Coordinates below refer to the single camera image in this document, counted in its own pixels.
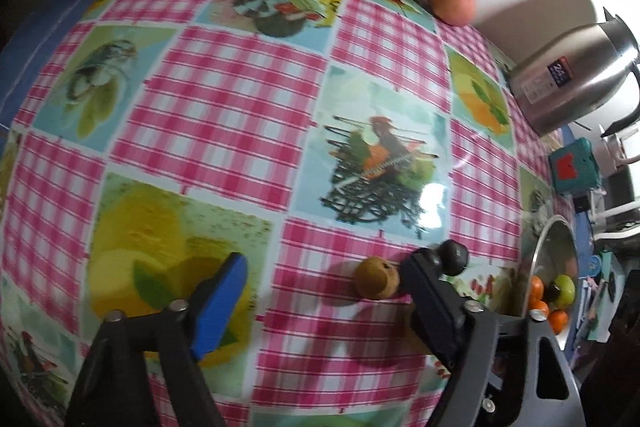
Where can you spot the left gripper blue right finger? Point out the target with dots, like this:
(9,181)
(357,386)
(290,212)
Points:
(460,332)

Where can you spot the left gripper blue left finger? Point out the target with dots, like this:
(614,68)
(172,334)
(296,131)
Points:
(191,329)

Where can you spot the dark plum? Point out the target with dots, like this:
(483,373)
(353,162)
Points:
(454,257)
(551,293)

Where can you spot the orange tangerine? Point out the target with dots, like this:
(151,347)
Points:
(536,290)
(541,306)
(558,320)

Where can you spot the large green mango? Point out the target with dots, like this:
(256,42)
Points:
(566,292)

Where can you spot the large steel bowl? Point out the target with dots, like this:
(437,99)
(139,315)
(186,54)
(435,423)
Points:
(547,252)

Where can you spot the teal cardboard box lid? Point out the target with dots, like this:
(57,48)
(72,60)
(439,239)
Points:
(614,276)

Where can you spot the black power adapter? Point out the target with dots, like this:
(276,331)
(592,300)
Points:
(582,203)

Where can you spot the white shelf rack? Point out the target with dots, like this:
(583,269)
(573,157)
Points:
(613,214)

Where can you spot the teal plastic box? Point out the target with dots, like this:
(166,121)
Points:
(574,169)

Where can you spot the pink checkered fruit tablecloth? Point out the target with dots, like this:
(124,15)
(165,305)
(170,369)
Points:
(162,135)

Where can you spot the stainless steel thermos jug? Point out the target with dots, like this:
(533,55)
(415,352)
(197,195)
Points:
(575,73)

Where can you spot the blue under tablecloth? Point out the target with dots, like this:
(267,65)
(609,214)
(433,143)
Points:
(31,47)

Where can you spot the red apple right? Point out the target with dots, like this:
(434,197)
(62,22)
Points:
(454,12)

